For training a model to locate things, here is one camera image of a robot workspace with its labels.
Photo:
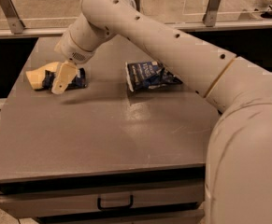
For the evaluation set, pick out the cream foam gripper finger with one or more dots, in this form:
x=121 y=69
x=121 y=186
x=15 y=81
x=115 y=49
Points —
x=64 y=75

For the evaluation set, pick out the blue rxbar blueberry wrapper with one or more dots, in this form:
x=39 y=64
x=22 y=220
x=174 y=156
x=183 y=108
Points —
x=78 y=82

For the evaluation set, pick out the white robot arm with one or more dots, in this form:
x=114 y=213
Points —
x=238 y=188

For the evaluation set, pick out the yellow sponge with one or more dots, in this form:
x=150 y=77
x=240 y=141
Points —
x=42 y=77

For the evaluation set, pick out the crumpled blue chip bag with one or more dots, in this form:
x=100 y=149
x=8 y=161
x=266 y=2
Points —
x=149 y=75

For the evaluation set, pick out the grey cabinet drawer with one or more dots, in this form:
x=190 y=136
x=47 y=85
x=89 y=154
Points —
x=88 y=200

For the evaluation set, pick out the grey lower drawer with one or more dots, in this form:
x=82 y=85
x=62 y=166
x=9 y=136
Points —
x=133 y=215

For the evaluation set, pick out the left metal railing post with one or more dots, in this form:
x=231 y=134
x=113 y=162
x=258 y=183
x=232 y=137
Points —
x=15 y=24

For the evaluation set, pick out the black drawer handle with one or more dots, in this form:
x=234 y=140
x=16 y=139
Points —
x=115 y=203

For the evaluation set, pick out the right metal railing post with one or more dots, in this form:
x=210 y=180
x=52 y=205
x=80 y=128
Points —
x=210 y=16

